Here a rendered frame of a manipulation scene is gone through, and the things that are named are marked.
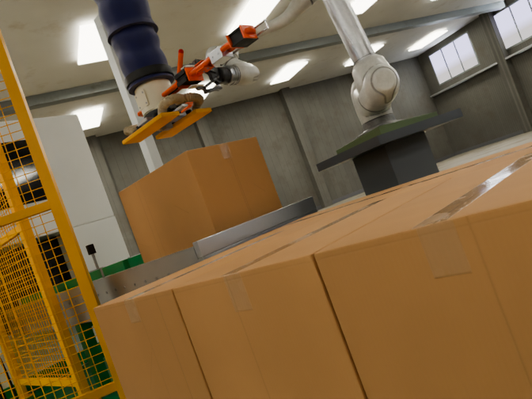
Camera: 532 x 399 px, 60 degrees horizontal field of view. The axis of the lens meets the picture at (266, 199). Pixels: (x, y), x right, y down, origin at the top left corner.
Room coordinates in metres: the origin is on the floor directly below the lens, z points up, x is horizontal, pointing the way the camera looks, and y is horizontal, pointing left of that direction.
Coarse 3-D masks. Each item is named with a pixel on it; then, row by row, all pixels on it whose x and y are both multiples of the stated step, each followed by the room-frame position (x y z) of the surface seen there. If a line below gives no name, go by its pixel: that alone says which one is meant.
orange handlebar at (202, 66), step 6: (246, 30) 1.69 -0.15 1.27; (252, 30) 1.69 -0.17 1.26; (222, 48) 1.77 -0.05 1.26; (228, 48) 1.81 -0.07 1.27; (234, 48) 1.80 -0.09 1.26; (204, 60) 1.85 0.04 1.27; (210, 60) 1.83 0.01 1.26; (198, 66) 1.88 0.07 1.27; (204, 66) 1.86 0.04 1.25; (210, 66) 1.89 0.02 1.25; (192, 72) 1.91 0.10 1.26; (198, 72) 1.94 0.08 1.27; (174, 84) 2.00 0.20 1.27; (168, 90) 2.03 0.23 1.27; (162, 96) 2.07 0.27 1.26; (192, 102) 2.34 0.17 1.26; (186, 108) 2.40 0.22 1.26; (138, 114) 2.21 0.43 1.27
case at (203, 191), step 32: (192, 160) 1.80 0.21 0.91; (224, 160) 1.91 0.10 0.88; (256, 160) 2.04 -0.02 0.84; (128, 192) 2.15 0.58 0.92; (160, 192) 1.97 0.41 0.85; (192, 192) 1.82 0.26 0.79; (224, 192) 1.87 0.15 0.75; (256, 192) 1.99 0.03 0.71; (160, 224) 2.03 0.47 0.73; (192, 224) 1.88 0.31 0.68; (224, 224) 1.83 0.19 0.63; (160, 256) 2.10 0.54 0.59
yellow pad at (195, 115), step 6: (198, 108) 2.08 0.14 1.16; (204, 108) 2.10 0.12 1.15; (210, 108) 2.13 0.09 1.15; (192, 114) 2.08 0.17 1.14; (198, 114) 2.10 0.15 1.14; (204, 114) 2.14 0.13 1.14; (180, 120) 2.14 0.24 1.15; (186, 120) 2.13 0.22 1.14; (192, 120) 2.18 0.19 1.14; (174, 126) 2.18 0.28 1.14; (180, 126) 2.20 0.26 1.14; (186, 126) 2.24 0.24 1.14; (162, 132) 2.24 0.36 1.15; (168, 132) 2.23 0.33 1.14; (174, 132) 2.28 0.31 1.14; (156, 138) 2.29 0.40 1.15; (162, 138) 2.31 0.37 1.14
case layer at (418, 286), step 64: (384, 192) 1.54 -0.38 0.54; (448, 192) 0.84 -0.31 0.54; (512, 192) 0.58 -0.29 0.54; (256, 256) 0.98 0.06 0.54; (320, 256) 0.70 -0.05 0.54; (384, 256) 0.63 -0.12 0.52; (448, 256) 0.57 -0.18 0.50; (512, 256) 0.52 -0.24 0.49; (128, 320) 1.14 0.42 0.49; (192, 320) 0.96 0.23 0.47; (256, 320) 0.83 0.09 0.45; (320, 320) 0.73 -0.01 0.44; (384, 320) 0.65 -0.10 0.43; (448, 320) 0.59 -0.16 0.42; (512, 320) 0.54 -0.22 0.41; (128, 384) 1.23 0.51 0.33; (192, 384) 1.02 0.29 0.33; (256, 384) 0.88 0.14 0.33; (320, 384) 0.77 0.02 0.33; (384, 384) 0.68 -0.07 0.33; (448, 384) 0.61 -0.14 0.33; (512, 384) 0.56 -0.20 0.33
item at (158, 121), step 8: (168, 112) 1.95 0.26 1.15; (176, 112) 1.98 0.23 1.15; (152, 120) 1.97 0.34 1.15; (160, 120) 1.97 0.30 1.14; (168, 120) 2.02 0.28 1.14; (144, 128) 2.02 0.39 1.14; (152, 128) 2.05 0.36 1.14; (128, 136) 2.11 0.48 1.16; (136, 136) 2.09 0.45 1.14; (144, 136) 2.14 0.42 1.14
